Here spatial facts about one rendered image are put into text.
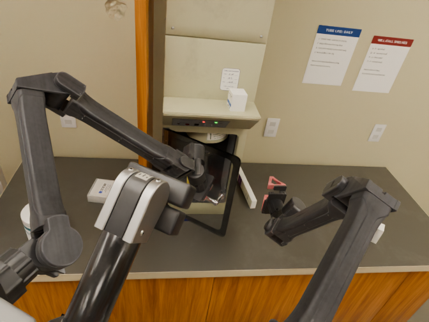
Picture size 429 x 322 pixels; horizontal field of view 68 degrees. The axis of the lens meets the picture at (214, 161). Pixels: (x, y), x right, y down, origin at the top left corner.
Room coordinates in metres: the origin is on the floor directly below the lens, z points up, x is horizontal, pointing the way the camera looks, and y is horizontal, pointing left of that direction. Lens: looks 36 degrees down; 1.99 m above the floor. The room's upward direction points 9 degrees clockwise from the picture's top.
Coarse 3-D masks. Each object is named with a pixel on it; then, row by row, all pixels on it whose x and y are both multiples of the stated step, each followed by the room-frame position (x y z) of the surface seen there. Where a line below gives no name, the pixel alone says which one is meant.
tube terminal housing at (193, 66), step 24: (168, 48) 0.99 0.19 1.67; (192, 48) 1.00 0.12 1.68; (216, 48) 1.02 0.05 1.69; (240, 48) 1.03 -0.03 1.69; (264, 48) 1.05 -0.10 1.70; (168, 72) 0.99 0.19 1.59; (192, 72) 1.00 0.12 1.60; (216, 72) 1.02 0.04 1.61; (240, 72) 1.04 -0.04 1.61; (192, 96) 1.01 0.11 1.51; (216, 96) 1.02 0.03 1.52; (240, 144) 1.05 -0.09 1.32
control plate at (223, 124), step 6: (174, 120) 0.92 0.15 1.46; (180, 120) 0.92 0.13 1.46; (186, 120) 0.92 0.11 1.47; (192, 120) 0.92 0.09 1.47; (198, 120) 0.92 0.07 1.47; (204, 120) 0.92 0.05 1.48; (210, 120) 0.93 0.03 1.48; (210, 126) 0.99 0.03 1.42; (216, 126) 0.99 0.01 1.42; (222, 126) 0.99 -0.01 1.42
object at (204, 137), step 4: (188, 132) 1.07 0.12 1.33; (192, 132) 1.06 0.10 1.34; (196, 132) 1.05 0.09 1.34; (192, 136) 1.05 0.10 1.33; (196, 136) 1.05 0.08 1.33; (200, 136) 1.04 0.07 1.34; (204, 136) 1.04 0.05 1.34; (208, 136) 1.04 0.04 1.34; (212, 136) 1.05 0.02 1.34; (216, 136) 1.05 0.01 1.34; (220, 136) 1.06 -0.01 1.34; (224, 136) 1.08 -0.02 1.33; (200, 140) 1.04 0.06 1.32; (204, 140) 1.04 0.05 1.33; (208, 140) 1.04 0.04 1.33; (212, 140) 1.04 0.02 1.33; (216, 140) 1.05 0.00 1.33; (220, 140) 1.06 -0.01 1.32
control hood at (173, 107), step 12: (168, 96) 0.99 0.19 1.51; (168, 108) 0.90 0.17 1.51; (180, 108) 0.92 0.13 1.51; (192, 108) 0.93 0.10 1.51; (204, 108) 0.94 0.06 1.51; (216, 108) 0.96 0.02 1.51; (228, 108) 0.97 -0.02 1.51; (252, 108) 1.00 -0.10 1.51; (168, 120) 0.92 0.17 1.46; (216, 120) 0.93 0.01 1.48; (228, 120) 0.93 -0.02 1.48; (240, 120) 0.93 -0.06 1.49; (252, 120) 0.94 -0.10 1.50
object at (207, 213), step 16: (176, 144) 0.95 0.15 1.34; (208, 160) 0.90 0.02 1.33; (224, 160) 0.88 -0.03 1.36; (240, 160) 0.86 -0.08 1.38; (224, 176) 0.87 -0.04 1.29; (208, 192) 0.89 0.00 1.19; (224, 192) 0.87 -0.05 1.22; (176, 208) 0.95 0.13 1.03; (192, 208) 0.92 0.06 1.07; (208, 208) 0.89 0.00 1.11; (224, 208) 0.87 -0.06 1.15; (208, 224) 0.89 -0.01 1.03; (224, 224) 0.86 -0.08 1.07
